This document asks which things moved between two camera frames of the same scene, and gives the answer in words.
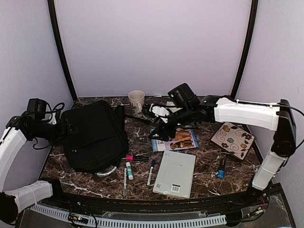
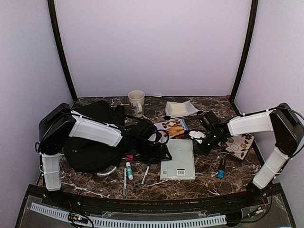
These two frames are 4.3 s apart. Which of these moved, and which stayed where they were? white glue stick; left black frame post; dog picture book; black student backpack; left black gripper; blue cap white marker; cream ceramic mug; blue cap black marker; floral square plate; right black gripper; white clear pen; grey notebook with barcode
Moved: grey notebook with barcode; dog picture book; blue cap white marker; left black gripper; right black gripper
Stayed: cream ceramic mug; left black frame post; blue cap black marker; black student backpack; floral square plate; white glue stick; white clear pen
